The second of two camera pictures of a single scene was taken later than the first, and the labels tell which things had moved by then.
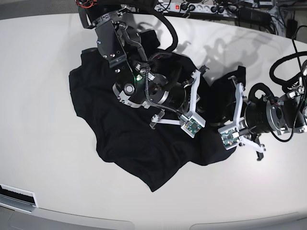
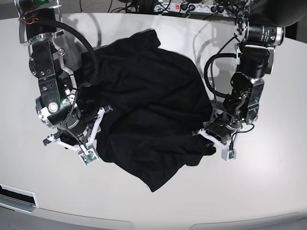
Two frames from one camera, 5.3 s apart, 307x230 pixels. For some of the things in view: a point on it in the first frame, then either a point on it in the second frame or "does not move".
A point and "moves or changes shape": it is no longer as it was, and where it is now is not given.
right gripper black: x=255 y=116 -> x=222 y=128
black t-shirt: x=158 y=151 moves or changes shape
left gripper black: x=172 y=94 -> x=76 y=127
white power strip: x=223 y=10 does not move
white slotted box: x=17 y=198 does not move
